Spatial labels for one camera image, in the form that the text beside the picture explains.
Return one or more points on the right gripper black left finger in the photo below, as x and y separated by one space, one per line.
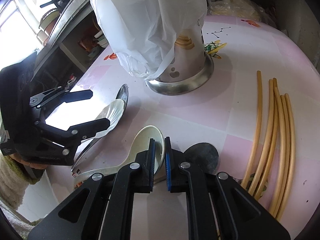
136 177

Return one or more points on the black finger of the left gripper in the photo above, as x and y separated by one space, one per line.
73 136

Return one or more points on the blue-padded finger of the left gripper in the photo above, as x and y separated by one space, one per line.
56 96

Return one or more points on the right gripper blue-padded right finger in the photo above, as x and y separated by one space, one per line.
185 177

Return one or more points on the dark round steel spoon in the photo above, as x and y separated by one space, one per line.
204 155

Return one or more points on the white scalloped ceramic spoon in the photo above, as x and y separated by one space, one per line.
113 112

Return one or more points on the bamboo chopstick three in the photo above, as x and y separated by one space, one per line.
265 173

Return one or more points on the bamboo chopstick four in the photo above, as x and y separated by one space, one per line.
273 208

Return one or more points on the bamboo chopstick two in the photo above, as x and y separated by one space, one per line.
267 143

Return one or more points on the bamboo chopstick five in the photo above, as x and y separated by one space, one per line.
287 157

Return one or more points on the bamboo chopstick six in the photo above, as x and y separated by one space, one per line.
292 159

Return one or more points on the bamboo chopstick one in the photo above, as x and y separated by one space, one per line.
257 130

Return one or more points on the grey kitchen counter shelf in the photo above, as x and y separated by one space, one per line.
71 48

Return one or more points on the left hand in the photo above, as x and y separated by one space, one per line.
18 159

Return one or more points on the steel utensil holder canister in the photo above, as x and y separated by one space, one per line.
190 68

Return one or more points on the white plastic bag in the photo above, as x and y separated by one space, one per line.
142 33

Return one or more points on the bag of yellow food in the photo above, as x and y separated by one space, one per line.
237 8

